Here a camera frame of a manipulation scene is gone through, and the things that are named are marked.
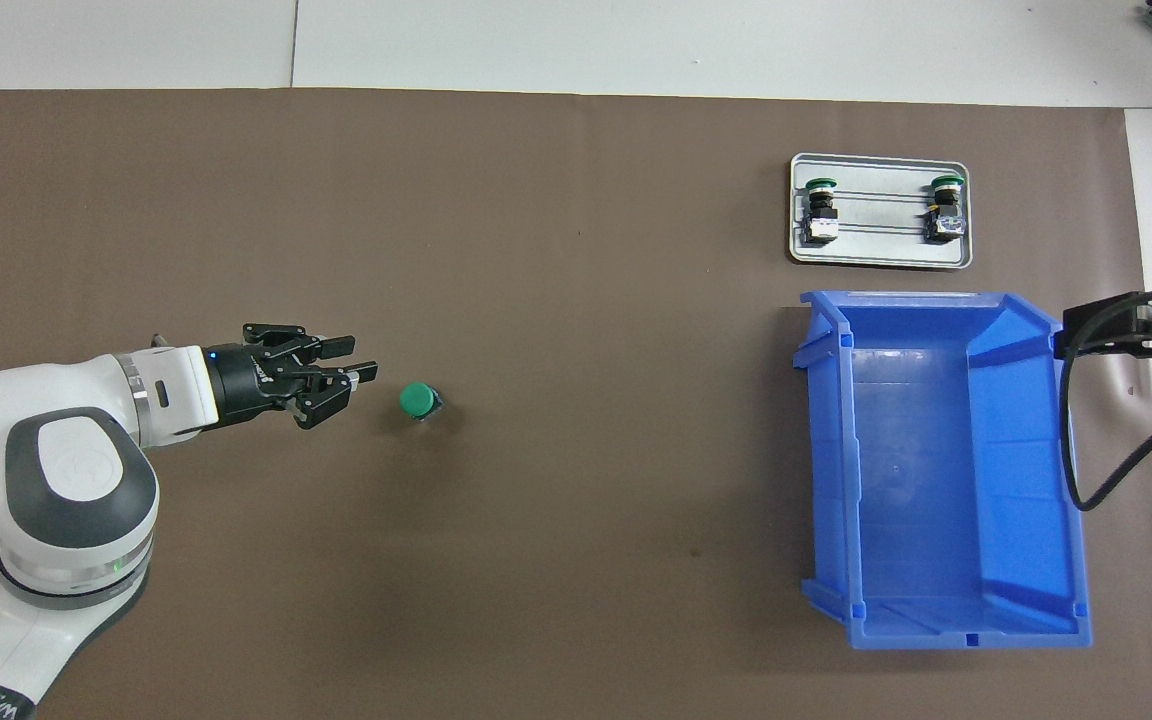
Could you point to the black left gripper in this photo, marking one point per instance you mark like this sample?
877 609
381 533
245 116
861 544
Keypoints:
241 385

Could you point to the green push button grey base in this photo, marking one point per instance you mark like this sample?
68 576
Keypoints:
418 400

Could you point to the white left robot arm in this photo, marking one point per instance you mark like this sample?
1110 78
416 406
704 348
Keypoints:
66 480

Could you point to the green push button labelled base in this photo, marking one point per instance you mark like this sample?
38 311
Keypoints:
944 225

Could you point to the green push button white base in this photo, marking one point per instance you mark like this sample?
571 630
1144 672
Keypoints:
820 212

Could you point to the blue plastic storage bin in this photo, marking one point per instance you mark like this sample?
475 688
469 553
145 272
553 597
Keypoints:
936 480

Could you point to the grey metal tray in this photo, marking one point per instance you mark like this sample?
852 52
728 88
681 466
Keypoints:
886 252

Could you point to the brown paper table mat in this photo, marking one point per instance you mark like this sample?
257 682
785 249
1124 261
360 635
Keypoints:
636 500

